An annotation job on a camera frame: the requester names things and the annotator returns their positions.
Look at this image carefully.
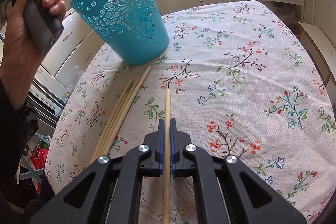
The bamboo chopstick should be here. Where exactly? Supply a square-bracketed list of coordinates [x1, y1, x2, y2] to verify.
[90, 80, 132, 164]
[98, 65, 151, 156]
[162, 89, 171, 224]
[93, 78, 139, 160]

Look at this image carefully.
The person left hand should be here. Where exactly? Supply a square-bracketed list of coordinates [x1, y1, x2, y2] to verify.
[0, 0, 67, 111]

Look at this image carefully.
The teal perforated plastic basket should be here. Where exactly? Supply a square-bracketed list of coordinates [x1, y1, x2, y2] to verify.
[71, 0, 170, 66]

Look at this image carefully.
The floral white tablecloth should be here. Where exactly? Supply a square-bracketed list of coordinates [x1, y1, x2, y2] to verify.
[45, 1, 335, 223]

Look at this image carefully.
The white wooden step stool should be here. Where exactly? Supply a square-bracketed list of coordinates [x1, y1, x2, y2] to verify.
[298, 22, 335, 85]

